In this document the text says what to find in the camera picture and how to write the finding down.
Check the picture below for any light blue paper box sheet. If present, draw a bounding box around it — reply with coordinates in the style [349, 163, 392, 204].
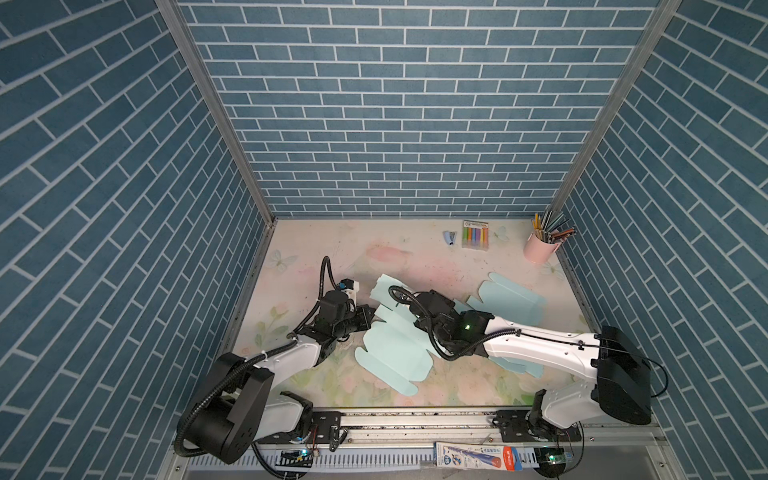
[354, 274, 462, 407]

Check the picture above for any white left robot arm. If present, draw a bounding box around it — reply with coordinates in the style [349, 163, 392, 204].
[173, 289, 375, 464]

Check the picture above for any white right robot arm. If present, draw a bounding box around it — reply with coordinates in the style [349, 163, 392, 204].
[400, 290, 652, 435]

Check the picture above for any light blue flat box stack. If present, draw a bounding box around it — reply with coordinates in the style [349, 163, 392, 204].
[466, 272, 549, 380]

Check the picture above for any pack of coloured highlighters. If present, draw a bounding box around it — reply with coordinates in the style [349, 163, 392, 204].
[462, 220, 489, 251]

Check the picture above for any pink metal pencil bucket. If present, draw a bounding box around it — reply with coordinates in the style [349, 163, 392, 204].
[523, 233, 562, 265]

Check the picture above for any white red blue package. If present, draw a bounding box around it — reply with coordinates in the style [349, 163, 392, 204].
[434, 442, 539, 472]

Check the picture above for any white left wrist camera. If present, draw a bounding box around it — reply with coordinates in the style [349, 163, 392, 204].
[337, 278, 360, 300]

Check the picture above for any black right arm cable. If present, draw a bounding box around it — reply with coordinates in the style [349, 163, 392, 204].
[388, 285, 668, 398]

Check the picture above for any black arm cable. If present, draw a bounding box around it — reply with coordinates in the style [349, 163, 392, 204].
[388, 285, 668, 398]
[172, 256, 340, 457]

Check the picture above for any metal base rail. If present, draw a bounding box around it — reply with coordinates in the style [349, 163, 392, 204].
[257, 406, 667, 448]

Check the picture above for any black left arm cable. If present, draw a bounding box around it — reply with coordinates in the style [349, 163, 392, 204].
[172, 256, 340, 457]

